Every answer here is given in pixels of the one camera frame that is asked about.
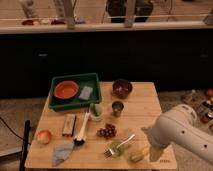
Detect yellow banana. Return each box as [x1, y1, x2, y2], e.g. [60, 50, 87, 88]
[130, 146, 149, 162]

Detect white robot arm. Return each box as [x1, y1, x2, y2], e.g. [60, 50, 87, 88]
[147, 104, 213, 165]

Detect purple bowl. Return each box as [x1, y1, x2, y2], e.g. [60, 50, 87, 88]
[112, 79, 133, 99]

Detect orange bowl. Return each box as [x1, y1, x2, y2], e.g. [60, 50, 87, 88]
[53, 80, 79, 100]

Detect small green plate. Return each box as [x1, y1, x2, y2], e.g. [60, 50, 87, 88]
[105, 141, 124, 157]

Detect bunch of red grapes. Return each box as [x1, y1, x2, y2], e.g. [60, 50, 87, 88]
[96, 123, 116, 139]

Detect small metal cup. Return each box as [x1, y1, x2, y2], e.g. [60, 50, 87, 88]
[112, 101, 124, 117]

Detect wooden block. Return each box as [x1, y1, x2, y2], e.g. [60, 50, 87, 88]
[62, 114, 76, 136]

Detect grey sponge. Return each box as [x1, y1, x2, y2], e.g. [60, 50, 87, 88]
[79, 86, 93, 100]

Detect grey blue cloth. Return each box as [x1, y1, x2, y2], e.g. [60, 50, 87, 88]
[52, 143, 74, 166]

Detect green plastic tray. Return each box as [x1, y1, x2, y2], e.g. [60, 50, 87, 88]
[49, 73, 102, 111]

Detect red apple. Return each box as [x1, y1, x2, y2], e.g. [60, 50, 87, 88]
[36, 130, 52, 145]

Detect white handled dish brush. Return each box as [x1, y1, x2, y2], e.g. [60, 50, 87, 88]
[74, 109, 90, 146]

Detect black stand post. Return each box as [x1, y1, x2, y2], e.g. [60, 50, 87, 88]
[19, 120, 31, 171]

